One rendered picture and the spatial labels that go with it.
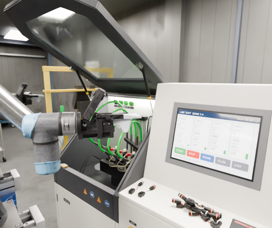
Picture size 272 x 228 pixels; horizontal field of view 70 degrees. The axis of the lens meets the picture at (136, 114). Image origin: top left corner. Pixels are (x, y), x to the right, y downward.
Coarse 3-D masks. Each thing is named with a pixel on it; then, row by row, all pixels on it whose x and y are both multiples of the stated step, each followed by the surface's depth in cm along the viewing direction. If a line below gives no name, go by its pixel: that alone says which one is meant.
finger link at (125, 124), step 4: (124, 116) 60; (128, 116) 60; (132, 116) 60; (136, 116) 61; (140, 116) 61; (116, 120) 62; (120, 120) 62; (124, 120) 61; (128, 120) 61; (116, 124) 62; (120, 124) 62; (124, 124) 61; (128, 124) 61; (124, 128) 62; (128, 128) 61; (124, 132) 62
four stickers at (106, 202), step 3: (84, 189) 125; (84, 192) 125; (90, 192) 121; (93, 192) 119; (90, 195) 121; (93, 195) 119; (99, 198) 116; (99, 201) 116; (105, 201) 112; (108, 201) 110; (105, 204) 113; (108, 204) 111; (108, 207) 111
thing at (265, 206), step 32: (160, 96) 119; (192, 96) 106; (224, 96) 96; (256, 96) 88; (160, 128) 117; (160, 160) 114; (192, 192) 101; (224, 192) 92; (256, 192) 84; (128, 224) 102; (160, 224) 88
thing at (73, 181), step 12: (60, 168) 142; (72, 168) 139; (60, 180) 145; (72, 180) 133; (84, 180) 123; (96, 180) 123; (72, 192) 135; (96, 192) 117; (108, 192) 110; (96, 204) 119; (108, 216) 112
